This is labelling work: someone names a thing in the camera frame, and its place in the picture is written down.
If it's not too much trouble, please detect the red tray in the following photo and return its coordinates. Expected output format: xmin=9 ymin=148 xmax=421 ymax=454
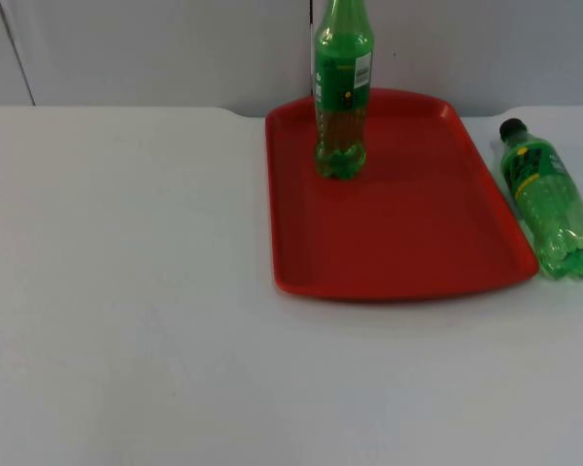
xmin=264 ymin=86 xmax=540 ymax=303

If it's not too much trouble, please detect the green plastic bottle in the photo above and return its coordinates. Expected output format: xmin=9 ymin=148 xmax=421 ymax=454
xmin=498 ymin=117 xmax=583 ymax=281
xmin=311 ymin=0 xmax=374 ymax=182

